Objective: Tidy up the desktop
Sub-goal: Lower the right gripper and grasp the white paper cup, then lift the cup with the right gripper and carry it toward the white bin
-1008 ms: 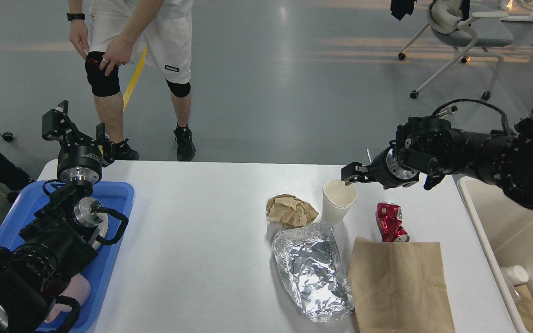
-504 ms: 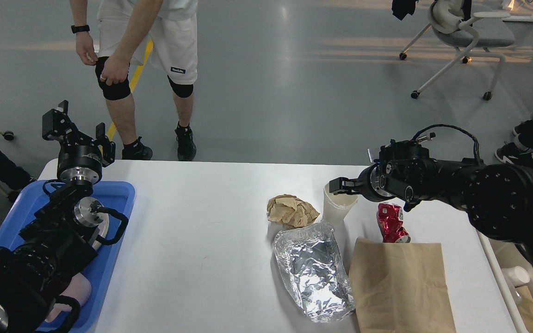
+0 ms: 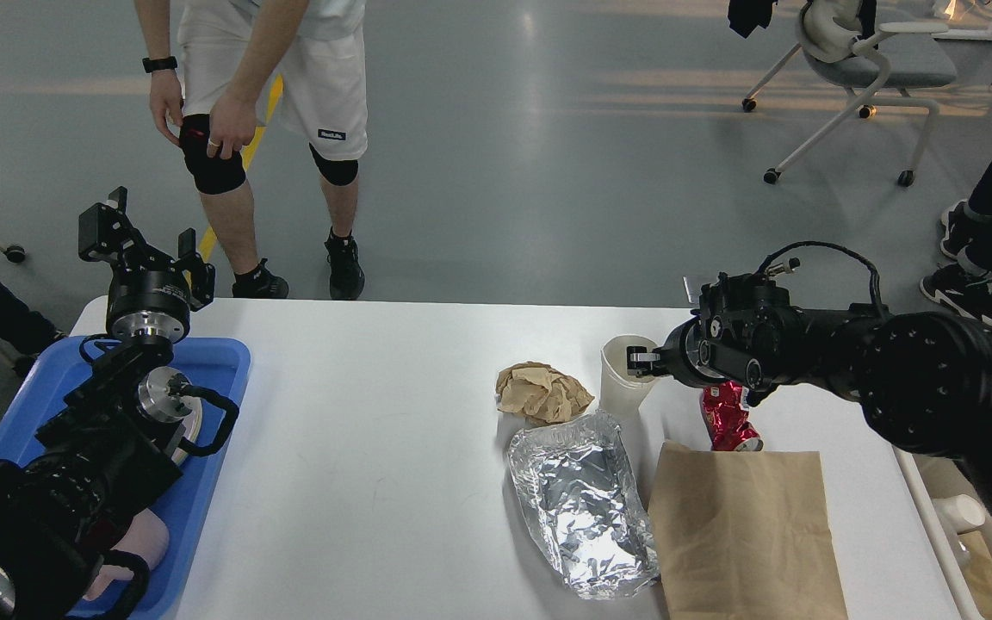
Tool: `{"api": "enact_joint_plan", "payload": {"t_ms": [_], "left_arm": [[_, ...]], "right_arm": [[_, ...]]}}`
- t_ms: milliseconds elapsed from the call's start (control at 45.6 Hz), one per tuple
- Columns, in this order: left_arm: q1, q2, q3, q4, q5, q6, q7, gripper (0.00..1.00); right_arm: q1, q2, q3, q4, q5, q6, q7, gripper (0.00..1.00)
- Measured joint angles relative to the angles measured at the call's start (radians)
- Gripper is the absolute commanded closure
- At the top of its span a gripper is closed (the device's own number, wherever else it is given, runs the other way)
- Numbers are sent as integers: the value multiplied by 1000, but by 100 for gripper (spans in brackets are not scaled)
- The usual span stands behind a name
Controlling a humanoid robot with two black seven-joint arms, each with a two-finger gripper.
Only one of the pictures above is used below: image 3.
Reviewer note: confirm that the grey office chair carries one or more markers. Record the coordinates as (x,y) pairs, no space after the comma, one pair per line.
(876,56)

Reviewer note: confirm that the brown paper bag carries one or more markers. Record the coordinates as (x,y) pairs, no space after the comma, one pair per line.
(744,535)

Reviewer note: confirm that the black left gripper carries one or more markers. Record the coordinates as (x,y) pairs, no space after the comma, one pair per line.
(142,301)

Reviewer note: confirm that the seated person at left edge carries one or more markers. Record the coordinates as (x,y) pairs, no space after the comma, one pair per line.
(28,331)

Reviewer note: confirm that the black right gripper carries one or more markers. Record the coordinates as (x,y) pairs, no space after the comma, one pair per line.
(677,358)

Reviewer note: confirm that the pink plate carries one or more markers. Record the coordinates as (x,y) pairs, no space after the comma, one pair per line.
(191,425)

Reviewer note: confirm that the crushed red can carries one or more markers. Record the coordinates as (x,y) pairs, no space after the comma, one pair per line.
(726,418)

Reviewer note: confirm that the white waste bin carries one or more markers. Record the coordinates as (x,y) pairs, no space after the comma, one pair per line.
(957,526)

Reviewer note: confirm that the white paper cup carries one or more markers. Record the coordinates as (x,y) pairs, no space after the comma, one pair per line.
(621,393)

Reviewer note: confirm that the standing person in white shorts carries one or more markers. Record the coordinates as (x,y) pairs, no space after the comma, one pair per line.
(207,76)

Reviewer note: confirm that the pink mug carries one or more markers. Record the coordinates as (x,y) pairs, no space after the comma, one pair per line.
(148,537)

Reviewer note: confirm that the crumpled brown paper ball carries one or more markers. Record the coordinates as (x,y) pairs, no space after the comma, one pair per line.
(541,394)

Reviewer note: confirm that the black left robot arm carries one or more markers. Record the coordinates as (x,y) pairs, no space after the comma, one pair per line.
(111,453)

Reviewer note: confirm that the crumpled aluminium foil tray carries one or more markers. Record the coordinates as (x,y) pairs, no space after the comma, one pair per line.
(579,499)

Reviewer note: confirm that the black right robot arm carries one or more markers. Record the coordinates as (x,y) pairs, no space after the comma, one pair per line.
(923,380)

